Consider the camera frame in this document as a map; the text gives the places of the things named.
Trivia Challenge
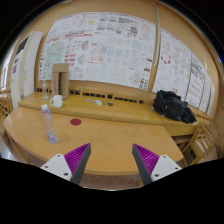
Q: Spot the wooden chair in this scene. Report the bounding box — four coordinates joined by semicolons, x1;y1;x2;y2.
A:
0;93;13;117
173;121;223;167

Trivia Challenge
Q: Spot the white small object on table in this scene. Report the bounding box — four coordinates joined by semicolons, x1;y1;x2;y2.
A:
95;100;102;105

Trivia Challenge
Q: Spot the black bag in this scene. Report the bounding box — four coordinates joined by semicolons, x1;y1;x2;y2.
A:
153;90;196;124

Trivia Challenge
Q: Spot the large poster sheet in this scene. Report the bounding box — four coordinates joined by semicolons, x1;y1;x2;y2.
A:
39;12;155;90
153;29;215;114

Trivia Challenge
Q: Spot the red round coaster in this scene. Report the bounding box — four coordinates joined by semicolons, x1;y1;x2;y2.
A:
70;118;82;126

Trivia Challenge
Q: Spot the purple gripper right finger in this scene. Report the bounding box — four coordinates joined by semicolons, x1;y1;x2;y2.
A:
132;144;181;185

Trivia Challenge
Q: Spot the large poster sheet right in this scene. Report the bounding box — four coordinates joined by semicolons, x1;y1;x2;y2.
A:
153;29;215;114

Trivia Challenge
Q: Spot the white ceramic mug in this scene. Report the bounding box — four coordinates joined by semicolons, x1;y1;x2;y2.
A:
50;95;62;108

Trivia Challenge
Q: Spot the wooden chair right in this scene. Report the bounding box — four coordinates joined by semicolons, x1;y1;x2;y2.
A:
173;121;223;167

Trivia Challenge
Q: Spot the small clear bottle behind mug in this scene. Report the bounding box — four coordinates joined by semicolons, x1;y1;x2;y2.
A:
42;79;48;100

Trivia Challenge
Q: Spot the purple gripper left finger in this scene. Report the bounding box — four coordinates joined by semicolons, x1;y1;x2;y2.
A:
42;143;91;185

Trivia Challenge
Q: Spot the large poster sheet left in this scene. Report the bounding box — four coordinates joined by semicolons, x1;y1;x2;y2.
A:
39;12;155;90

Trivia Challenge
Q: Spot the green tape roll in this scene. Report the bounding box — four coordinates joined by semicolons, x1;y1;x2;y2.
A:
108;101;114;106

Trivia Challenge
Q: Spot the wooden chair left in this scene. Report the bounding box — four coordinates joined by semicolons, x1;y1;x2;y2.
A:
0;93;13;117

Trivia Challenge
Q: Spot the clear plastic water bottle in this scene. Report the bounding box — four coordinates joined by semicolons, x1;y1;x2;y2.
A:
40;104;57;144

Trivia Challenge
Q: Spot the brown cardboard box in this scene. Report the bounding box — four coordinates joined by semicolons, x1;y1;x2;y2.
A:
51;63;69;99

